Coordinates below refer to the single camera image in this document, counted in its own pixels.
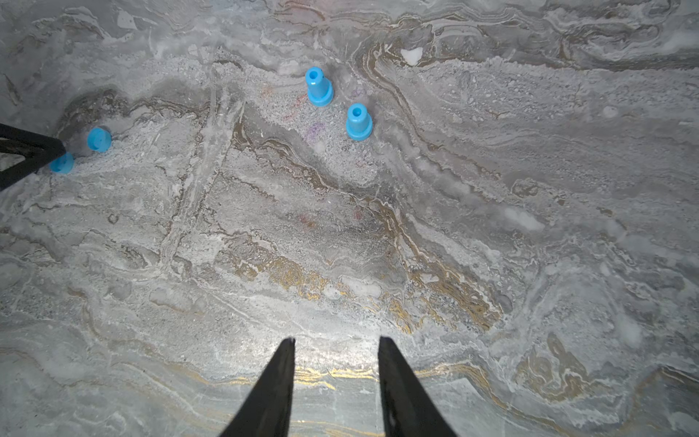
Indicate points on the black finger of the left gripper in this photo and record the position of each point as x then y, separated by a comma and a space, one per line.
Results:
35, 149

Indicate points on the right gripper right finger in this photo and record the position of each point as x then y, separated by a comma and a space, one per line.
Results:
407, 409

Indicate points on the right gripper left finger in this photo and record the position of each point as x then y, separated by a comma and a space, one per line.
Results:
267, 409

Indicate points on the blue stamp cap left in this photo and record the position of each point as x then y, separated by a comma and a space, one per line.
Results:
63, 165

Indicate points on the blue stamp cap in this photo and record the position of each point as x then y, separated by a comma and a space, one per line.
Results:
63, 165
99, 140

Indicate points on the blue stamp cap upper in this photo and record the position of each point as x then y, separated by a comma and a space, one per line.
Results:
99, 140

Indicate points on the blue stamp middle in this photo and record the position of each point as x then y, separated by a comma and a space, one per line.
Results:
359, 123

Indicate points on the blue stamp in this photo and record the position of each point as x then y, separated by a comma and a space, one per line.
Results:
319, 88
359, 123

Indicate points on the blue stamp top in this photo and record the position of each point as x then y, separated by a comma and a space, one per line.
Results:
319, 88

